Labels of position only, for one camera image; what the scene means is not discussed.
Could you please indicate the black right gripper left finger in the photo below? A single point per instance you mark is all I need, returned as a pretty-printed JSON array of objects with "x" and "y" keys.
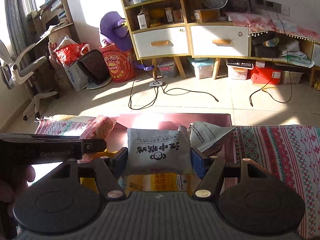
[{"x": 108, "y": 169}]

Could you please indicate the clear storage bin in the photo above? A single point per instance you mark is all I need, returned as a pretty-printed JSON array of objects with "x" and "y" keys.
[{"x": 203, "y": 67}]

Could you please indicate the yellow snack pack with label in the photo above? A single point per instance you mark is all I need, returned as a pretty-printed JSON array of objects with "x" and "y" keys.
[{"x": 163, "y": 182}]

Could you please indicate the red cartoon gift bag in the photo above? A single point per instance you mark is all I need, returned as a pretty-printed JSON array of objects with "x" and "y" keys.
[{"x": 119, "y": 63}]

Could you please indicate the patterned woven rug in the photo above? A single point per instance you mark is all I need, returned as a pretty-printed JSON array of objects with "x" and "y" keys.
[{"x": 290, "y": 152}]

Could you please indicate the white nut snack bag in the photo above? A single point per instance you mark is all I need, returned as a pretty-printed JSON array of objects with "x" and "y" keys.
[{"x": 153, "y": 151}]

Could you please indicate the red plastic shopping bag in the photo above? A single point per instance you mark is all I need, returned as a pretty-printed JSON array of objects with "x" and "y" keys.
[{"x": 70, "y": 53}]

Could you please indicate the purple plush toy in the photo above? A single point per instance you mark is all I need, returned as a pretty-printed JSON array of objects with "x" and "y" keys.
[{"x": 114, "y": 30}]

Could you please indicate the white drawer cabinet right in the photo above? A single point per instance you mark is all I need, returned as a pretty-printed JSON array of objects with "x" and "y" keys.
[{"x": 212, "y": 35}]

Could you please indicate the white drawer cabinet left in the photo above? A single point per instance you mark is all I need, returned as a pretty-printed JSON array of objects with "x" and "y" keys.
[{"x": 158, "y": 28}]

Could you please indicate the red shoe box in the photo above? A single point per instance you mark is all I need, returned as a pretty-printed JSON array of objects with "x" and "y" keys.
[{"x": 266, "y": 75}]

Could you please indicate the person's left hand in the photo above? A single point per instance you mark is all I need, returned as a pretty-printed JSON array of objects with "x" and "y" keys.
[{"x": 14, "y": 180}]

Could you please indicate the pink cardboard box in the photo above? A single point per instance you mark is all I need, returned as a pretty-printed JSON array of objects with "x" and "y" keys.
[{"x": 172, "y": 121}]

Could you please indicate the low white tv cabinet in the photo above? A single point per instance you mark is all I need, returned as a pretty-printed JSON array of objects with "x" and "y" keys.
[{"x": 288, "y": 51}]

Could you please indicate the white pistachio snack bag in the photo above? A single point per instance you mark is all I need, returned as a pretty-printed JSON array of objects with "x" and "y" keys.
[{"x": 208, "y": 138}]

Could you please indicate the pink clear candy pack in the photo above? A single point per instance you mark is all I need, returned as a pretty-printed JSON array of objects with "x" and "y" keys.
[{"x": 100, "y": 128}]

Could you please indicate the white drawer cabinet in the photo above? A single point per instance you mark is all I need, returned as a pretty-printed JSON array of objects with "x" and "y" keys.
[
  {"x": 158, "y": 28},
  {"x": 212, "y": 35}
]

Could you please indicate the white office chair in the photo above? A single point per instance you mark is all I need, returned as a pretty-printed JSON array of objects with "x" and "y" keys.
[{"x": 13, "y": 75}]

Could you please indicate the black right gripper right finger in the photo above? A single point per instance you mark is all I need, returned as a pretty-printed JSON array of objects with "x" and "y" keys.
[{"x": 210, "y": 171}]

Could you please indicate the dark woven basket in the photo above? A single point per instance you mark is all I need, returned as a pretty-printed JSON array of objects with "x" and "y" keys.
[{"x": 94, "y": 66}]

